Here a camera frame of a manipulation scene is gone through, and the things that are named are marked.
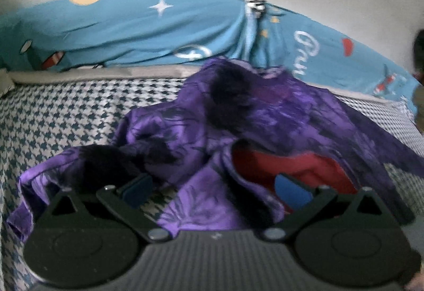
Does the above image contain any purple floral garment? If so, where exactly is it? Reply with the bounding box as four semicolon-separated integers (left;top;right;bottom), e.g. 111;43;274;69
7;57;424;242

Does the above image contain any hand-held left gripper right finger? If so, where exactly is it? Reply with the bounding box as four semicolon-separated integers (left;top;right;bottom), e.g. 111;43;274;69
263;173;386;242

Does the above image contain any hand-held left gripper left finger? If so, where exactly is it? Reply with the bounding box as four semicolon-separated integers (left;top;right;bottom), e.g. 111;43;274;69
45;173;173;243

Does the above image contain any black white patterned cloth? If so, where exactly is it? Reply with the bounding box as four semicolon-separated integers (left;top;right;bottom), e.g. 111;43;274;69
244;0;266;14

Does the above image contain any blue cartoon-print bed sheet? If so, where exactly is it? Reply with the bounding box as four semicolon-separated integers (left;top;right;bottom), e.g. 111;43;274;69
0;0;419;117

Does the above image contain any dark cloth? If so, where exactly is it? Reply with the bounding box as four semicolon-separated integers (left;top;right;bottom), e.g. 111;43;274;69
412;31;424;86

